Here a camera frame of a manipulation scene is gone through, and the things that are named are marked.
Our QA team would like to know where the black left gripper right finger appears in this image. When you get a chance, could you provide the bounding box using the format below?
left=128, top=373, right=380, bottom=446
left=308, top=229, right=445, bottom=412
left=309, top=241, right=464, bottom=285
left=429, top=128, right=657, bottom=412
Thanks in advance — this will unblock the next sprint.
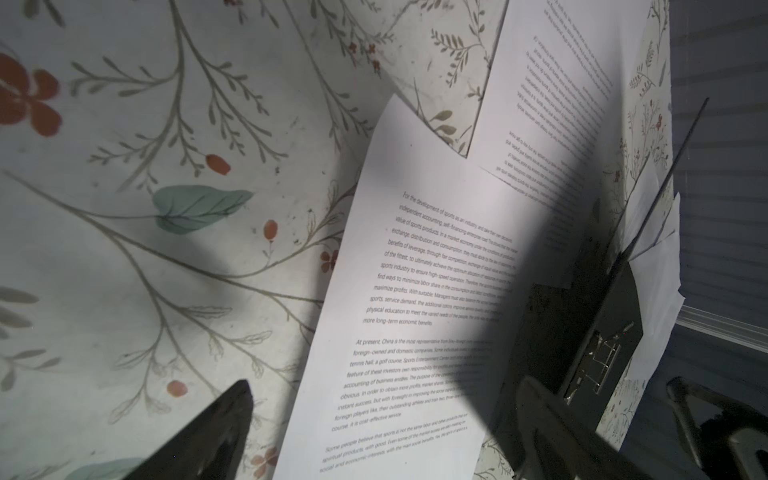
left=516, top=376, right=649, bottom=480

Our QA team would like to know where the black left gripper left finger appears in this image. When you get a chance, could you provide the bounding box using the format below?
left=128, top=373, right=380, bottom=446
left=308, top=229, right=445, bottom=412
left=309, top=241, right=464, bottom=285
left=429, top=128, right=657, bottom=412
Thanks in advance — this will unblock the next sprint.
left=127, top=379, right=254, bottom=480

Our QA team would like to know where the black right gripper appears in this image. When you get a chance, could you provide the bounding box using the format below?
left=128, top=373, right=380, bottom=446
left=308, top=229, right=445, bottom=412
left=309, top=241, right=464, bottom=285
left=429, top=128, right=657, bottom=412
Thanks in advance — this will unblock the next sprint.
left=666, top=377, right=767, bottom=479

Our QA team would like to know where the black file folder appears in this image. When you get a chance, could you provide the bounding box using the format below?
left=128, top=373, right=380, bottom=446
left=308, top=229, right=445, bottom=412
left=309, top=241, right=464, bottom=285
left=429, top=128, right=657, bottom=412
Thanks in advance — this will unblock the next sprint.
left=491, top=97, right=710, bottom=480

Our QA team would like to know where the printed sheet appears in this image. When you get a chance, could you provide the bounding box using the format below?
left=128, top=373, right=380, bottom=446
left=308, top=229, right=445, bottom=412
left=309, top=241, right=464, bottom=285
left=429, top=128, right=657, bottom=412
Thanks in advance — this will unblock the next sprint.
left=468, top=1, right=649, bottom=288
left=620, top=162, right=684, bottom=394
left=274, top=97, right=557, bottom=479

